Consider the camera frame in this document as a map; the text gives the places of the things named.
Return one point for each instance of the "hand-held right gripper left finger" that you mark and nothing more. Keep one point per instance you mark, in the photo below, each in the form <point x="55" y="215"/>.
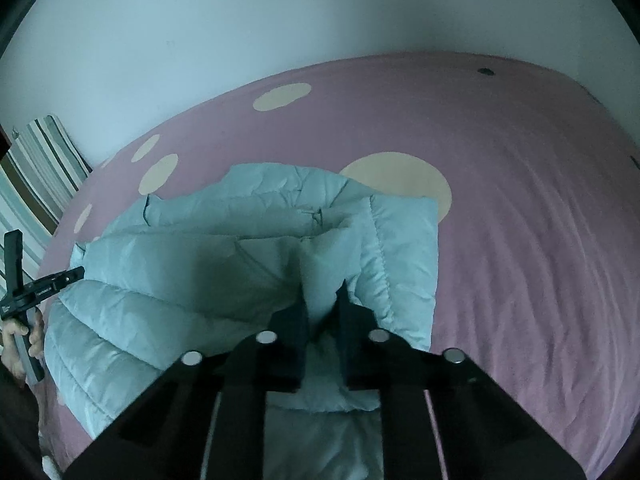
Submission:
<point x="299" y="345"/>

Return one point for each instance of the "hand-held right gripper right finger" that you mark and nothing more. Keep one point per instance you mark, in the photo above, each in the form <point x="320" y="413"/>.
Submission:
<point x="346" y="340"/>

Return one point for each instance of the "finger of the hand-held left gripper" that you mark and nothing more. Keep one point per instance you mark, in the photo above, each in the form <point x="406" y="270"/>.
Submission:
<point x="71" y="277"/>

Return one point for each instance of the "light green puffer jacket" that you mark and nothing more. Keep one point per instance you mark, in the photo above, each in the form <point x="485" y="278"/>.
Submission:
<point x="175" y="270"/>

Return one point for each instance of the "person's left forearm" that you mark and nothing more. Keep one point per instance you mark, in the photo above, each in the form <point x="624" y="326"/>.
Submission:
<point x="17" y="410"/>

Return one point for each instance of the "person's left hand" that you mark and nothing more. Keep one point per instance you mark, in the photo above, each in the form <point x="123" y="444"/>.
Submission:
<point x="12" y="355"/>

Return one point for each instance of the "striped headboard cushion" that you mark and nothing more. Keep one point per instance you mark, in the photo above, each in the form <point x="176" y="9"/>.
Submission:
<point x="40" y="160"/>

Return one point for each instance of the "pink polka dot bed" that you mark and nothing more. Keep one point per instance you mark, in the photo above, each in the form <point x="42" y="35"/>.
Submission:
<point x="500" y="210"/>

